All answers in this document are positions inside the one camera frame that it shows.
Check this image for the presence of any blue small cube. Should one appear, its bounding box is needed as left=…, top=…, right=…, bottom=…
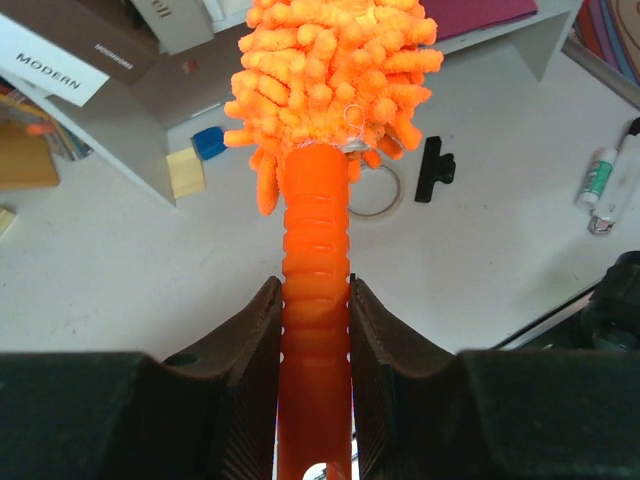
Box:
left=191, top=126, right=226, bottom=161

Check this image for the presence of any yellow sticky note pad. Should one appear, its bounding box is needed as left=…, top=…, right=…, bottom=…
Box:
left=166, top=147, right=206, bottom=199

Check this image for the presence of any white glue tube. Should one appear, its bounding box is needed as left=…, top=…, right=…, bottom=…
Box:
left=576, top=147, right=618, bottom=211

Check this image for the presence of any black binder clip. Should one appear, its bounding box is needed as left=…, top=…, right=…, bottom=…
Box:
left=414, top=136, right=456, bottom=203

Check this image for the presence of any white marker pen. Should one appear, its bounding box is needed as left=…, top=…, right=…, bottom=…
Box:
left=588, top=118, right=640, bottom=235

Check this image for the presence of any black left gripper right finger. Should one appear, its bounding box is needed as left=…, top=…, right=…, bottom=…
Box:
left=349, top=277, right=639, bottom=479

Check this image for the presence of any grey upright book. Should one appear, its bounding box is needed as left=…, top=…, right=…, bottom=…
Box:
left=132, top=0, right=214, bottom=54

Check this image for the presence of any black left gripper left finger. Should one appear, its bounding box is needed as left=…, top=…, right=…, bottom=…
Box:
left=1, top=278, right=282, bottom=479

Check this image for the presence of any large white brown book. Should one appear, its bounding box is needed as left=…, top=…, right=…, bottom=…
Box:
left=1, top=1, right=159, bottom=107

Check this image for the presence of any orange microfiber duster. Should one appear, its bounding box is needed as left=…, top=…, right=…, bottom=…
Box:
left=224, top=1, right=444, bottom=479

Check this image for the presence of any clear tape ring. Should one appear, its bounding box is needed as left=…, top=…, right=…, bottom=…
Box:
left=346, top=162, right=405, bottom=219

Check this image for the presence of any white small shelf stand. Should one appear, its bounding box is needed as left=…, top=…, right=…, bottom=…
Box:
left=1, top=57, right=235, bottom=205

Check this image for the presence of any magenta folder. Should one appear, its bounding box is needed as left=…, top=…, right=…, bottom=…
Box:
left=420, top=0, right=538, bottom=41

